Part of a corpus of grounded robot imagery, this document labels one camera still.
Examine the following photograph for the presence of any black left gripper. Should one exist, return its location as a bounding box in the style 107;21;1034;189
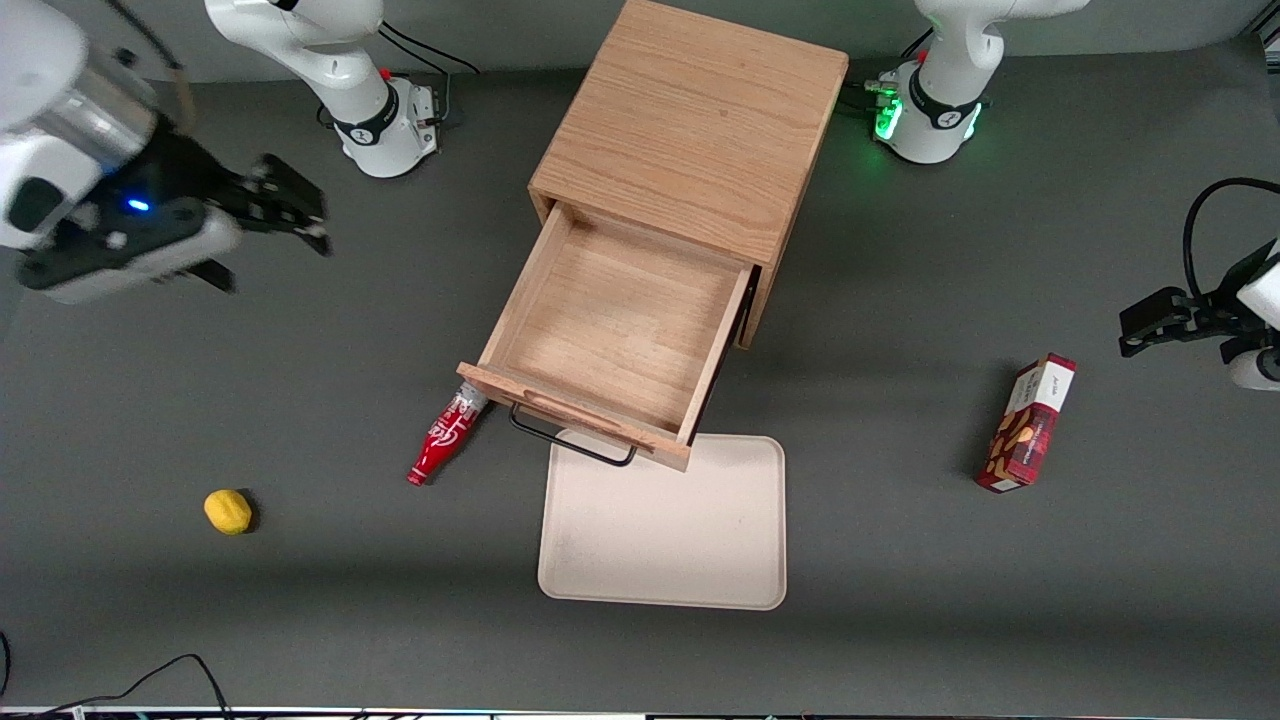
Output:
1118;238;1280;368

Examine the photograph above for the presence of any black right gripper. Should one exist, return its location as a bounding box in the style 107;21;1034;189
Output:
88;128;334;296

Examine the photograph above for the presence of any wooden drawer with black handle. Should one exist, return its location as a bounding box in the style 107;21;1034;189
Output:
455;199;758;474

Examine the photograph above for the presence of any wooden drawer cabinet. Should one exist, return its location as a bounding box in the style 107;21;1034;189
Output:
527;0;852;352

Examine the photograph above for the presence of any red plaid cookie box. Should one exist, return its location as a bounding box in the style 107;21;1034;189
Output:
974;351;1080;495

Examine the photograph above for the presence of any yellow lemon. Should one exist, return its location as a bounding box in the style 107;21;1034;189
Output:
202;487;255;538

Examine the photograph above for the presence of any red cola bottle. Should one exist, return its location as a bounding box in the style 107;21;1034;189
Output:
404;384;492;489

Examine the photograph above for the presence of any beige plastic tray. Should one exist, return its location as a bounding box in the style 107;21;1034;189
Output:
536;429;789;613

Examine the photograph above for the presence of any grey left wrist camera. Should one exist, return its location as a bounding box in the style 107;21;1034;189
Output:
1227;345;1280;393

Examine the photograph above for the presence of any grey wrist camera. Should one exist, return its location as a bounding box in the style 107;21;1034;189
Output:
1227;345;1280;393
14;204;245;307

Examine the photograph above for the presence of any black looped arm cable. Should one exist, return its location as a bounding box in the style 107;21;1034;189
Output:
1182;177;1280;302

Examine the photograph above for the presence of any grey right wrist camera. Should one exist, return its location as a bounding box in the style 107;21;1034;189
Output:
14;204;245;307

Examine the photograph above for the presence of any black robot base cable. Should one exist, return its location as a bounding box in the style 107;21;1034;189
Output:
376;20;482;127
838;28;937;113

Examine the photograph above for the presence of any black table edge cable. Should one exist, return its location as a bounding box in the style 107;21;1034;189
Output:
0;653;234;720

